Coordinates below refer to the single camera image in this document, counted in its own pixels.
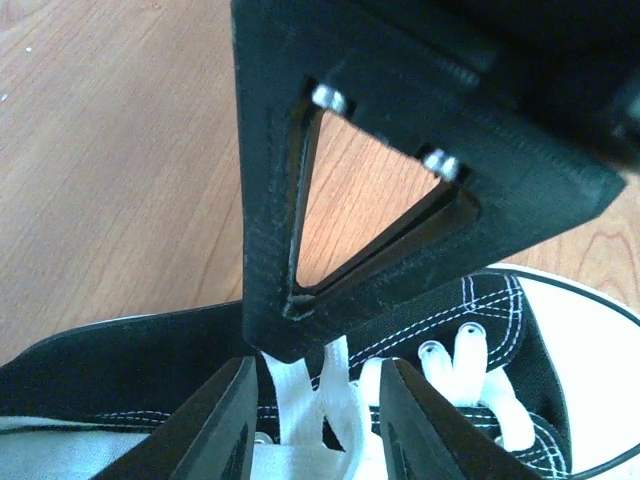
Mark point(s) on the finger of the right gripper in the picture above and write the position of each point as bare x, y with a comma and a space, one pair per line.
506, 182

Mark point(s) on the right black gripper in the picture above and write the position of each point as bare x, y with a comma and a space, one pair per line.
572, 66

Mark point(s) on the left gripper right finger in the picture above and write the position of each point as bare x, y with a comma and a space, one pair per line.
425, 437

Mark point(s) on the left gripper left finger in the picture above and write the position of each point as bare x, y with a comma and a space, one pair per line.
210, 436

